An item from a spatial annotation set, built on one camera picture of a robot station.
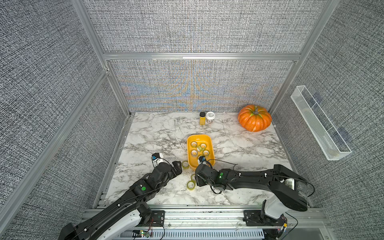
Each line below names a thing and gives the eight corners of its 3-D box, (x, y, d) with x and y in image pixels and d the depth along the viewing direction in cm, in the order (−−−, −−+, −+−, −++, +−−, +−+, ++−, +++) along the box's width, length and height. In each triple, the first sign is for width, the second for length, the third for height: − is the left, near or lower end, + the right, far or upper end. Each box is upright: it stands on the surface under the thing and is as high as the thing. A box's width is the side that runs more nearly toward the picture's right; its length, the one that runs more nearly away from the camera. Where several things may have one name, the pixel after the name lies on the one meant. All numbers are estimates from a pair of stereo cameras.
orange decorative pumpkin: (240, 135, 108) (244, 124, 98) (235, 116, 120) (239, 105, 110) (267, 135, 108) (274, 124, 98) (260, 116, 120) (266, 105, 110)
